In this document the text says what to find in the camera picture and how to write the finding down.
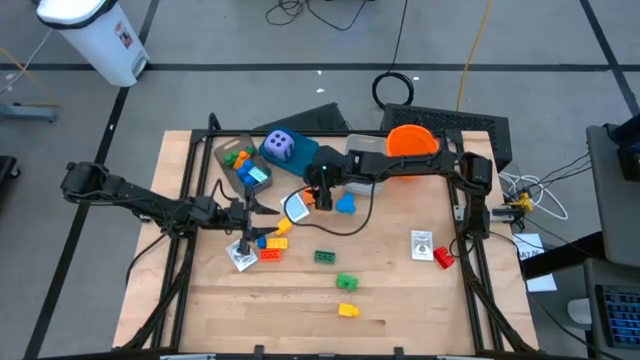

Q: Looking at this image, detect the orange pumpkin face bucket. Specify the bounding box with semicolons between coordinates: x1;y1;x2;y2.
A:
385;123;442;180

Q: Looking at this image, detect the yellow cable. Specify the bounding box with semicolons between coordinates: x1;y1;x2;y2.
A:
455;0;494;112

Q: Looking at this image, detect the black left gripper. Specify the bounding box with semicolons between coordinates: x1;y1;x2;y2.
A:
214;185;281;257

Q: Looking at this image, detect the smoky grey translucent bin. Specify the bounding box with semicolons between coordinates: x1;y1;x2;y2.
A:
213;133;275;197

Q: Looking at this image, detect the black box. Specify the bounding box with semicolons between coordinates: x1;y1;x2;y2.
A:
602;112;640;181

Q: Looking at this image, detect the black angled panel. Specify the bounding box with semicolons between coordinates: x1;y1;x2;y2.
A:
252;102;351;132

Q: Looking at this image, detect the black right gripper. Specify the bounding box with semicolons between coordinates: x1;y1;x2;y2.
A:
304;147;352;211

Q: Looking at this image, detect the yellow plug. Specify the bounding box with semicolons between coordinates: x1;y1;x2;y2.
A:
514;192;535;214

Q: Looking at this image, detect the blue plastic bin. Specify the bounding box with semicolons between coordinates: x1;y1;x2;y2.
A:
258;127;321;177

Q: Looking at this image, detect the red toy block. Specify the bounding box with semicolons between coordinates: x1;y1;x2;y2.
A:
432;245;456;270

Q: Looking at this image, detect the black keyboard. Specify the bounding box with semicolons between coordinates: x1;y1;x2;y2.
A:
594;283;640;350

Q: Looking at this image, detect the white trash bin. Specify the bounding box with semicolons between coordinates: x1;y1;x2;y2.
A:
35;0;150;89

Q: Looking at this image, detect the grey keyboard desk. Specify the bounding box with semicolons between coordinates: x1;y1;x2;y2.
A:
582;257;640;360

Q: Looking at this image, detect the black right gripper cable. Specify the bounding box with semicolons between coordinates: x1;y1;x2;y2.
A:
282;174;377;237

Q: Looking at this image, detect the grey box device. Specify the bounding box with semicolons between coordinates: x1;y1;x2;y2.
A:
489;205;519;222

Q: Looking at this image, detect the light blue toy block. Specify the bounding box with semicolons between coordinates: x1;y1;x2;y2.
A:
334;192;358;216

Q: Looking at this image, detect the purple foam die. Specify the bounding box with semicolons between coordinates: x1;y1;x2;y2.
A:
263;129;296;162

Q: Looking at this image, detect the black chair base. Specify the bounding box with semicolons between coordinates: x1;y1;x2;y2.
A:
0;155;21;184

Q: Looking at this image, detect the playing card right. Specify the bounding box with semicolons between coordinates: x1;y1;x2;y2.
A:
410;229;435;262

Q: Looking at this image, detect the black aluminium rig frame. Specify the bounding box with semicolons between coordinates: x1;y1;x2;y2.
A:
119;112;539;360

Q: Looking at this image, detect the blue-backed card deck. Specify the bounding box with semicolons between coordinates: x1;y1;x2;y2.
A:
279;192;311;224

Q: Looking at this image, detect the white cable bundle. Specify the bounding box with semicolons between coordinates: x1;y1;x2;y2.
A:
497;169;570;222

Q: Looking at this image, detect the white paper sheet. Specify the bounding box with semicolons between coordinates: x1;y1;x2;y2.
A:
512;232;558;294

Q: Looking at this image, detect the black floor cable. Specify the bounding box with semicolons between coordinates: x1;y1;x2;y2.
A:
264;0;370;32

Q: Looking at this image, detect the light grey plastic bin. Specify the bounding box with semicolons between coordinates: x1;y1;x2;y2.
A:
342;133;389;197

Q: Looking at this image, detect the grey stand foot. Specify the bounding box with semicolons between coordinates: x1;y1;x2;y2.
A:
0;102;60;124

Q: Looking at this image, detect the black and white card deck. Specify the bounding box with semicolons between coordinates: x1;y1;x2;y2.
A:
225;238;259;273

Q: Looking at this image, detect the white computer mouse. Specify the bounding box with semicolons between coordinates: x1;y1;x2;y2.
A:
567;297;593;325

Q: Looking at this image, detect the dark grey desk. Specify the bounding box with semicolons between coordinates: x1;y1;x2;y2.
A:
585;123;640;269

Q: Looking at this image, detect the black coiled cable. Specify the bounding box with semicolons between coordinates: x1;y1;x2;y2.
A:
371;0;415;110

